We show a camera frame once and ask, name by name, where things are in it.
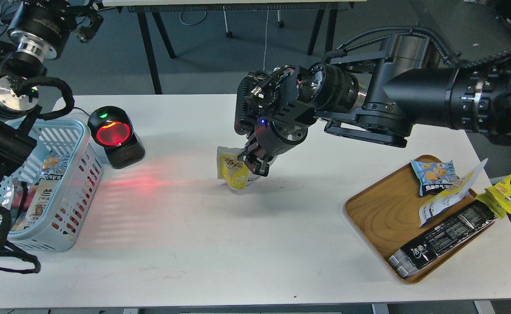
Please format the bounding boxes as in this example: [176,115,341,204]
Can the light blue plastic basket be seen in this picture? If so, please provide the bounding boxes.
[0,119,103,252]

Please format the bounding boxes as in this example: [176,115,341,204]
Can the yellow grey snack pouch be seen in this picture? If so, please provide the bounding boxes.
[216,146,261,191]

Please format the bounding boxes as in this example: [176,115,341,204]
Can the yellow cartoon snack bag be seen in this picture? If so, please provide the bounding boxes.
[475,174,511,218]

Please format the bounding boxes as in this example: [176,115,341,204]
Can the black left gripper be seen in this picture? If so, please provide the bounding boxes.
[7,0,104,60]

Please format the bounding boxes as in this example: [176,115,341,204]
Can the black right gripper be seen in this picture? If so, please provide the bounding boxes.
[234,65,326,177]

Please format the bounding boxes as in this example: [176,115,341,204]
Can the snack packs in basket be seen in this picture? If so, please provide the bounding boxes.
[1,151,71,231]

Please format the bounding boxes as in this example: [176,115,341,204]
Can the black framed background table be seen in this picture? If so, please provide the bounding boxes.
[103,0,356,95]

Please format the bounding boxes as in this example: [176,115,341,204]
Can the white yellow snack pouch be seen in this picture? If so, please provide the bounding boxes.
[418,159,488,227]

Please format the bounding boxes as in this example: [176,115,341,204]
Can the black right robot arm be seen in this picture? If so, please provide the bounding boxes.
[234,27,511,176]

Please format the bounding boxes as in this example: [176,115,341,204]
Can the wooden oval tray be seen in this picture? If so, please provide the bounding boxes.
[345,164,496,283]

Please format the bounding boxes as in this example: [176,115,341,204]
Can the long black snack package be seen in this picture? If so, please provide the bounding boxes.
[388,201,497,278]

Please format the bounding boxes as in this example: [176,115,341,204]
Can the white hanging cable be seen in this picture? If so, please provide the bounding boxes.
[262,8,270,94]

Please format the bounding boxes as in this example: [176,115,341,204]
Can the blue snack bag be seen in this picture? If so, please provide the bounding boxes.
[410,160,459,197]

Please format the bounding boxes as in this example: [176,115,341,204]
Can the black barcode scanner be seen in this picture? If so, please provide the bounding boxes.
[87,106,145,169]

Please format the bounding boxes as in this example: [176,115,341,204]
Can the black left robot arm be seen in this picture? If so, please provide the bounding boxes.
[0,0,103,274]

